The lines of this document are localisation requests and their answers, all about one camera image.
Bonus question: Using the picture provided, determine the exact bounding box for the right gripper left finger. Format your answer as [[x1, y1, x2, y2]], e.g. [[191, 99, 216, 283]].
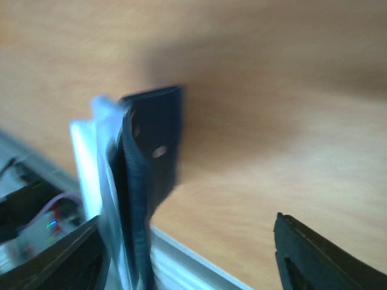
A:
[[1, 216, 109, 290]]

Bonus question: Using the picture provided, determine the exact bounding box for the blue card holder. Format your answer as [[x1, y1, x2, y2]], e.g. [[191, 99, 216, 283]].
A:
[[70, 86, 183, 289]]

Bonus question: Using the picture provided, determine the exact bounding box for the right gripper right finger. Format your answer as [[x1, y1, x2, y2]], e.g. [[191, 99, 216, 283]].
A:
[[274, 213, 386, 290]]

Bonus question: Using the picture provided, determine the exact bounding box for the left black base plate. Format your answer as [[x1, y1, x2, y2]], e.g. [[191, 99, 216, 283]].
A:
[[1, 181, 61, 243]]

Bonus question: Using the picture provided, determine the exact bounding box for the left controller board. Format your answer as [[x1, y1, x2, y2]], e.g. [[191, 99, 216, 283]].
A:
[[24, 208, 81, 242]]

